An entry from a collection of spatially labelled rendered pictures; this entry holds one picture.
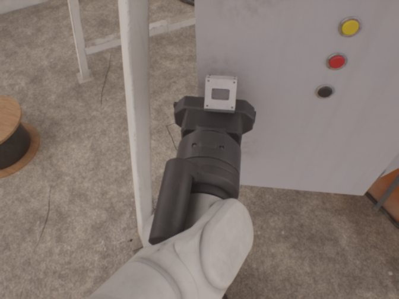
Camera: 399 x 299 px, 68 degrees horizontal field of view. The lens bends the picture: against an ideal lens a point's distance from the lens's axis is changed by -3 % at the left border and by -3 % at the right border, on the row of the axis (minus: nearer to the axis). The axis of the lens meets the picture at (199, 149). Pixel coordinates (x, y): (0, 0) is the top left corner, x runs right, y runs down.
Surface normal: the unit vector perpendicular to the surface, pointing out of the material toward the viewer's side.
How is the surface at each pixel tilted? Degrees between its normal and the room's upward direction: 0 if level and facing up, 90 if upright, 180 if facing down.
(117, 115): 0
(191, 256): 25
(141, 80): 87
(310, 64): 90
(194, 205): 34
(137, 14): 87
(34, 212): 0
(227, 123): 0
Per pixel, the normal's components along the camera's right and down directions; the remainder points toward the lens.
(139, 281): 0.22, -0.88
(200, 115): -0.03, -0.60
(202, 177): -0.15, 0.13
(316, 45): -0.12, 0.80
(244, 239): 0.81, -0.26
